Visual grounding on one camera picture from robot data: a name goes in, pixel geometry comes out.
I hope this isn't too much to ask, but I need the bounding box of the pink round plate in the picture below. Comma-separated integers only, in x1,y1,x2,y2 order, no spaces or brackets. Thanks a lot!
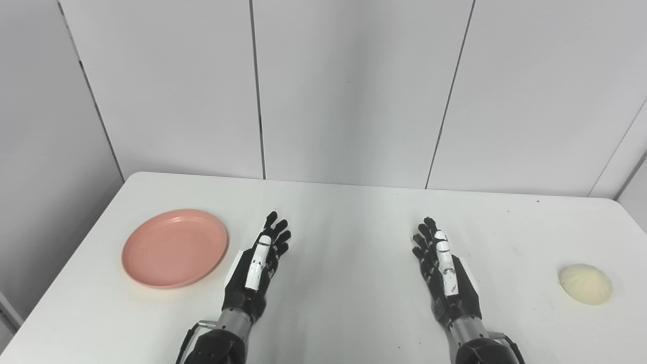
121,209,229,289

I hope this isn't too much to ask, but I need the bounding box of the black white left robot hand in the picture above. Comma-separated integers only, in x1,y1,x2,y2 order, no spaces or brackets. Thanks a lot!
221,211,292,324

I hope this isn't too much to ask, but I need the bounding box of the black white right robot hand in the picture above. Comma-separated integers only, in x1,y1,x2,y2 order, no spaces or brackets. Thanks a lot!
412,217,482,329

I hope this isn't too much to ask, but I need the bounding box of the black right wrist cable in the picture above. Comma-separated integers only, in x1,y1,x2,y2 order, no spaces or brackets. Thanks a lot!
488,331,526,364

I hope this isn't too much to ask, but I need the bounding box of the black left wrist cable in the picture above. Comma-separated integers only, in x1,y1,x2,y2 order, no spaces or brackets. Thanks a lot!
175,320,218,364

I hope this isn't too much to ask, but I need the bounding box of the cream steamed bun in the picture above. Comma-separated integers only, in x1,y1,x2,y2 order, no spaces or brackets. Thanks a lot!
558,263,613,305

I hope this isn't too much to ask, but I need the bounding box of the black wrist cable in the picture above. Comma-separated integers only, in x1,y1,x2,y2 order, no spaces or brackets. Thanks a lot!
175,320,218,364
488,331,526,364

